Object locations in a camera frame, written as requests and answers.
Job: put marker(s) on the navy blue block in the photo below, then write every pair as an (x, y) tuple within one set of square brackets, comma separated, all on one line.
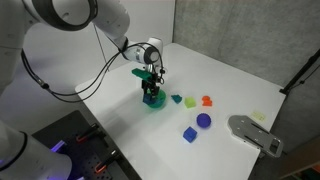
[(147, 99)]

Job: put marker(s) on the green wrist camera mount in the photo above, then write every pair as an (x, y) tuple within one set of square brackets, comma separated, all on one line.
[(140, 73)]

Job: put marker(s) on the purple ball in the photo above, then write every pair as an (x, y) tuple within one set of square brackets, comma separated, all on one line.
[(203, 120)]

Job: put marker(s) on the green plastic bowl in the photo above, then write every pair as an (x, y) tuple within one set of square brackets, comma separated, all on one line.
[(160, 100)]

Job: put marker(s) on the teal toy block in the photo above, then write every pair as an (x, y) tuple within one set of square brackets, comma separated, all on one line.
[(176, 98)]

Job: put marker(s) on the black perforated base board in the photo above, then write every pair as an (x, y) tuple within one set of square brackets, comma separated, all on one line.
[(80, 150)]

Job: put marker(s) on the grey metal mounting plate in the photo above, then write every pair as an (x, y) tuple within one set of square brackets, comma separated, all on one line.
[(255, 135)]

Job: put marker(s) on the brown wooden furniture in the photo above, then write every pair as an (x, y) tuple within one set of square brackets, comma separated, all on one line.
[(300, 160)]

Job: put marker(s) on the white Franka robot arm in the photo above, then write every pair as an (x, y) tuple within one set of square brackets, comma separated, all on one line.
[(110, 16)]

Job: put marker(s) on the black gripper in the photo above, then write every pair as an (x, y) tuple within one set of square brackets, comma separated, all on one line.
[(151, 78)]

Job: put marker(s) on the pale yellow flat piece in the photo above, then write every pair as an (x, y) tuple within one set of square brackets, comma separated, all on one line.
[(258, 115)]

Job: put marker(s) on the black clamp with orange tip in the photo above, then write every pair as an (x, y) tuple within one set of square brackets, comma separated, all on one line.
[(87, 133), (106, 162)]

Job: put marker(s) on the yellow-green cube block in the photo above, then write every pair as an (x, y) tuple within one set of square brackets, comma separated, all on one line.
[(190, 102)]

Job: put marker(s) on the blue cube block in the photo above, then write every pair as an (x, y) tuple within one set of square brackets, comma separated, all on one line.
[(189, 134)]

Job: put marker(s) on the orange toy block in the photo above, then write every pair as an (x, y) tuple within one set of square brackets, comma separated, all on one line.
[(206, 101)]

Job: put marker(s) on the black tripod stand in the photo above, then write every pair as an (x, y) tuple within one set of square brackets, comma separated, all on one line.
[(301, 73)]

